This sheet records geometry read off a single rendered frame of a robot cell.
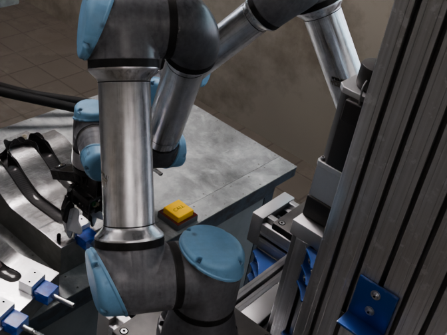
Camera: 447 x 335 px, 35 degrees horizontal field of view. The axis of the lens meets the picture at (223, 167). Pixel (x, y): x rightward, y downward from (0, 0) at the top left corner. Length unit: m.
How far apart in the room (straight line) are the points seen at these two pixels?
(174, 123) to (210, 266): 0.33
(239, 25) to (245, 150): 0.88
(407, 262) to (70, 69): 3.43
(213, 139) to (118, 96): 1.23
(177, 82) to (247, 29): 0.27
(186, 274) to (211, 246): 0.07
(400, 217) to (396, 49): 0.26
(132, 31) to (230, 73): 2.85
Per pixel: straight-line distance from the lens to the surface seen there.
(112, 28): 1.13
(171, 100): 1.32
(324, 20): 1.58
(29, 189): 1.91
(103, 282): 1.15
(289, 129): 3.82
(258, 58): 3.81
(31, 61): 4.44
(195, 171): 2.18
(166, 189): 2.09
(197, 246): 1.19
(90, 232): 1.75
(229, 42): 1.52
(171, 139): 1.42
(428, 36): 1.01
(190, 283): 1.18
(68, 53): 4.56
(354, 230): 1.18
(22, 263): 1.75
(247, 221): 2.33
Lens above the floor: 2.05
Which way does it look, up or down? 34 degrees down
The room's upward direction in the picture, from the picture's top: 11 degrees clockwise
